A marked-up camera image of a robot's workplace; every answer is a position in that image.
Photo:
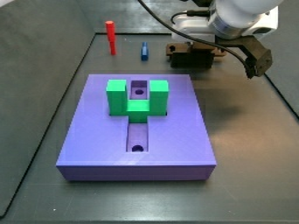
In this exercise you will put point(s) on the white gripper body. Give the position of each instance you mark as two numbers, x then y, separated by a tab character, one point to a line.
230	22

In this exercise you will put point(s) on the brown T-shaped block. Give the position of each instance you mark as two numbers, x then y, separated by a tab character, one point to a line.
193	47

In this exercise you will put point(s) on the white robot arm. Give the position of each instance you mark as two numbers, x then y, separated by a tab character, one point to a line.
238	2

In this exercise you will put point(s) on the blue peg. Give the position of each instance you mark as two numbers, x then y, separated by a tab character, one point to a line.
145	51

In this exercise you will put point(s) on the red peg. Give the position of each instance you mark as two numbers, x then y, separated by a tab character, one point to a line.
111	36

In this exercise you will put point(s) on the green U-shaped block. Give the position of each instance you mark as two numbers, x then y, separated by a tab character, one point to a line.
138	108

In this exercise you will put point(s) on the purple base block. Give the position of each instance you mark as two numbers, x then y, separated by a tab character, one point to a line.
106	149

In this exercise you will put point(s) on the dark grey fixture bracket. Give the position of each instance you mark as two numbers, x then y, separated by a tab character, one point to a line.
195	59

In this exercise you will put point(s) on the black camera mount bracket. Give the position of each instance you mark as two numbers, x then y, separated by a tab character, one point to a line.
259	56

